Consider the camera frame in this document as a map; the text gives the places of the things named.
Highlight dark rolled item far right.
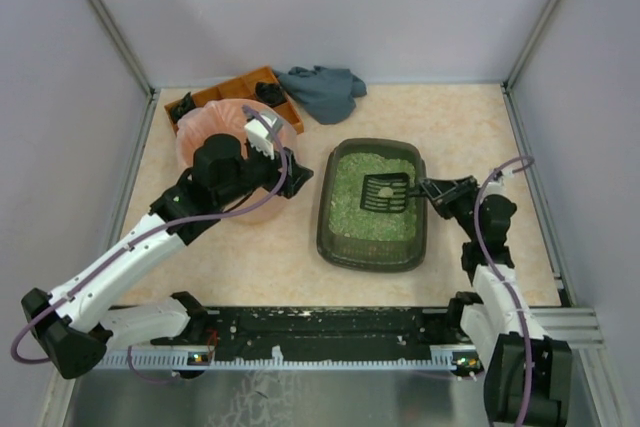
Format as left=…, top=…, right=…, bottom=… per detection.
left=254, top=82, right=287, bottom=108

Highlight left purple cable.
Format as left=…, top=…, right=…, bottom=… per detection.
left=10, top=104, right=294, bottom=386

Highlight orange compartment tray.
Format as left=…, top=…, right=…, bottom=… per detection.
left=164, top=66, right=304, bottom=134

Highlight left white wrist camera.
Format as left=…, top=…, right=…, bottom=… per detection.
left=244, top=111, right=283, bottom=159

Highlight pink bag-lined trash bin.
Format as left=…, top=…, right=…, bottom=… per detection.
left=176, top=99, right=298, bottom=225

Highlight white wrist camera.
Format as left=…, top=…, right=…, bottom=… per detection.
left=491, top=168, right=515, bottom=189
left=244, top=111, right=283, bottom=159

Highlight blue-grey cloth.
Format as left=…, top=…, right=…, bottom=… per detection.
left=274, top=66, right=367, bottom=125

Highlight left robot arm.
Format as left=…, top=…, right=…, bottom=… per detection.
left=11, top=134, right=313, bottom=379

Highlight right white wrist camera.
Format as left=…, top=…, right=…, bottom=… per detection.
left=491, top=168, right=515, bottom=189

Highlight dark rolled item far left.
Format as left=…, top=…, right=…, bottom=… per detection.
left=169, top=92, right=197, bottom=124

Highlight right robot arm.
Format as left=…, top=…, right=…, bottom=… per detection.
left=415, top=175, right=573, bottom=426

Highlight black litter scoop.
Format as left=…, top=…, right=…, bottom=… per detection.
left=359, top=172, right=426, bottom=214

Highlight dark litter box tray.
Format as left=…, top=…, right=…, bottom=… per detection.
left=316, top=138, right=428, bottom=273

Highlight dark rolled item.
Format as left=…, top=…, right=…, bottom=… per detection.
left=169, top=92, right=197, bottom=124
left=254, top=82, right=287, bottom=108

